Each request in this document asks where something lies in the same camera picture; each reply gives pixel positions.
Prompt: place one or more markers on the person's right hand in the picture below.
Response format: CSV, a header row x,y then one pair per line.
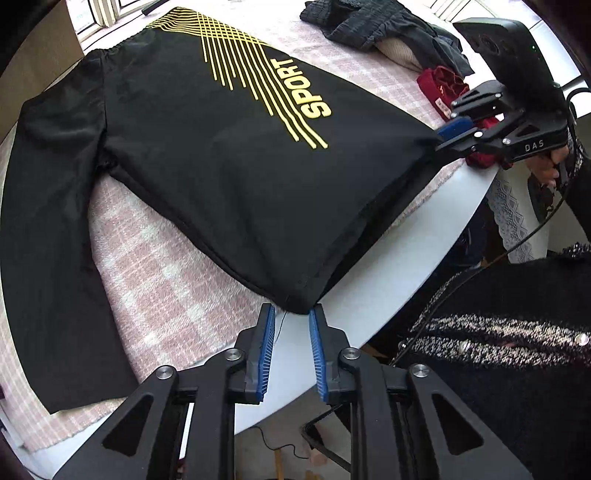
x,y
549,165

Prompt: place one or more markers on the black shirt with yellow print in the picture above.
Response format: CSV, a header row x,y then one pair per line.
x,y
194,152

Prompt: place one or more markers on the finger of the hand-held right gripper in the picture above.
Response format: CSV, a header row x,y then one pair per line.
x,y
466,143
455,128

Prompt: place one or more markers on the cream knitted garment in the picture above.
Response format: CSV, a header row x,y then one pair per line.
x,y
399,53

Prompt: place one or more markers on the dark grey garment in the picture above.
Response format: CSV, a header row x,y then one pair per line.
x,y
388,27

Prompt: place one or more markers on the red garment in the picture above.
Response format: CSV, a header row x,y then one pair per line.
x,y
441,87

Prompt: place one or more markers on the window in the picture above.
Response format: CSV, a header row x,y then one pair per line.
x,y
99,11

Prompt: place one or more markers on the black metal frame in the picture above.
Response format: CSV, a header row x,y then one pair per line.
x,y
323,436

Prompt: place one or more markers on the white lace cloth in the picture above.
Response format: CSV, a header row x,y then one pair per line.
x,y
512,217

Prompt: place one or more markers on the person's right forearm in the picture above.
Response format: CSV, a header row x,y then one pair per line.
x,y
577,194

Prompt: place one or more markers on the pink plaid blanket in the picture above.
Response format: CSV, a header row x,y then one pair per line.
x,y
161,277

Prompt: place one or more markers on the person's tweed jacket torso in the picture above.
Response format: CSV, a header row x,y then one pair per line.
x,y
498,350

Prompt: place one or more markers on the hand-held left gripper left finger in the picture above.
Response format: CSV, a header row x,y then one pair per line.
x,y
264,350

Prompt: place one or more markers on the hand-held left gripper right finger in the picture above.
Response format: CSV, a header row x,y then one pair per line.
x,y
318,355

